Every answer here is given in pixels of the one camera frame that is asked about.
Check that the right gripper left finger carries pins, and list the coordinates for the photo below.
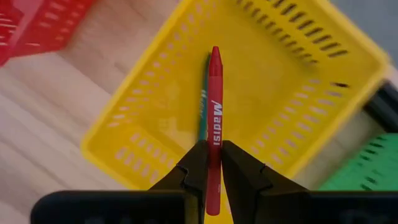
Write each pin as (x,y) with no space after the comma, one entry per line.
(192,168)

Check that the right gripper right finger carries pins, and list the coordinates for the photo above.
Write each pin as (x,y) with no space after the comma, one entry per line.
(242,174)

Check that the green crayon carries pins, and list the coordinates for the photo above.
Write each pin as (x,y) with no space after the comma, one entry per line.
(203,118)

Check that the red crayon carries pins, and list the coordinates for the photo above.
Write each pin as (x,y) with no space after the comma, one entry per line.
(214,93)

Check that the yellow plastic basket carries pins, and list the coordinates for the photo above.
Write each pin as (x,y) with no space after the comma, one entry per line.
(264,77)

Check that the green plastic basket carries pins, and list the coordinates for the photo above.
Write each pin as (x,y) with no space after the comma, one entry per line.
(373,161)

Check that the red plastic basket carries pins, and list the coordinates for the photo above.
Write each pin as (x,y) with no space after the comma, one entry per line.
(46,28)

